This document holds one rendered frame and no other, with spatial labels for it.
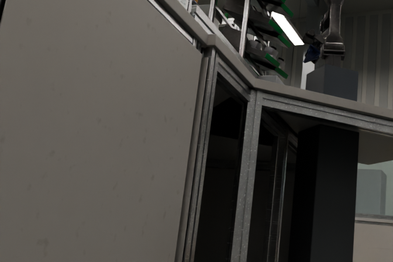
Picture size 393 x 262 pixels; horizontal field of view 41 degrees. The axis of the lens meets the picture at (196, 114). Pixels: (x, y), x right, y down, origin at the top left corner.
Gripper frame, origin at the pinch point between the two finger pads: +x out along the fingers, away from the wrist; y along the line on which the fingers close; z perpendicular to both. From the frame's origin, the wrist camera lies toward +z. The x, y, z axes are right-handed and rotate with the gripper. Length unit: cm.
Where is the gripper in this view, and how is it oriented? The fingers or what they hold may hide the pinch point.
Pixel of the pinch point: (309, 57)
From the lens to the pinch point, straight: 235.3
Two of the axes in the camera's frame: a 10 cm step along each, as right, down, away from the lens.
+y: 0.3, -3.3, -9.4
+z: -7.3, -6.5, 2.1
